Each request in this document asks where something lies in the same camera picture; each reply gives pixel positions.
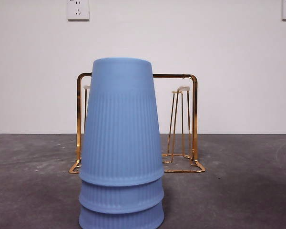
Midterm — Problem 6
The blue ribbed plastic cup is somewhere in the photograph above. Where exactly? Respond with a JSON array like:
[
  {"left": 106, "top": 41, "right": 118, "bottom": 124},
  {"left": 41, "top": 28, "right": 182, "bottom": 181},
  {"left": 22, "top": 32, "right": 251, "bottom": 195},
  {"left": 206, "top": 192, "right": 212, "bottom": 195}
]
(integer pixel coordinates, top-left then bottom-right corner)
[
  {"left": 78, "top": 177, "right": 165, "bottom": 214},
  {"left": 78, "top": 199, "right": 165, "bottom": 229},
  {"left": 79, "top": 57, "right": 165, "bottom": 187}
]

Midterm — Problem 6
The gold wire cup holder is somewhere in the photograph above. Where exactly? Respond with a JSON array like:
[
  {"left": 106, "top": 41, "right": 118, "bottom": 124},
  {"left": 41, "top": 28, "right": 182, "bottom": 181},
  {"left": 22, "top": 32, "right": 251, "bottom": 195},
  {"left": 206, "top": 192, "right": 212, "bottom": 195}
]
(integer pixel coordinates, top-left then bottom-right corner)
[{"left": 68, "top": 73, "right": 206, "bottom": 174}]

